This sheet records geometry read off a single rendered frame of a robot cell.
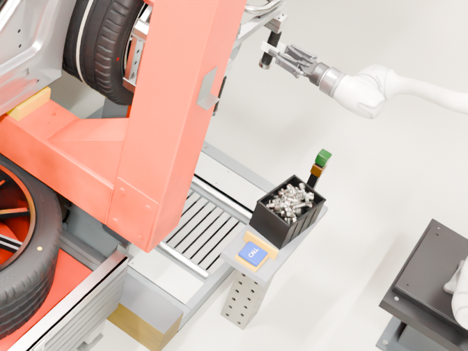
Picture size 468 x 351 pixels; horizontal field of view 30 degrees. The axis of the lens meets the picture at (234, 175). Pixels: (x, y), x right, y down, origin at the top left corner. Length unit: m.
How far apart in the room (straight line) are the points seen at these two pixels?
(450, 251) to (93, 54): 1.46
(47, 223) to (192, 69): 0.76
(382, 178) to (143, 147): 1.77
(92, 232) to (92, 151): 0.59
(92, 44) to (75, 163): 0.36
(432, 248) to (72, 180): 1.35
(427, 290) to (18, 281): 1.38
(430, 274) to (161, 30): 1.47
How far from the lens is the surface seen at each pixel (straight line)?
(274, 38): 2.85
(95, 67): 2.68
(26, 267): 2.48
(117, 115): 3.13
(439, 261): 3.18
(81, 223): 3.01
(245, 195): 3.42
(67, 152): 2.54
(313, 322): 3.22
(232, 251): 2.71
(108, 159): 2.43
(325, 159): 2.81
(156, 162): 2.30
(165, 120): 2.20
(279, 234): 2.73
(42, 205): 2.63
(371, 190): 3.78
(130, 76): 2.68
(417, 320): 2.99
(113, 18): 2.56
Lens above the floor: 2.47
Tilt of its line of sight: 43 degrees down
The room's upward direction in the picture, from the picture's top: 19 degrees clockwise
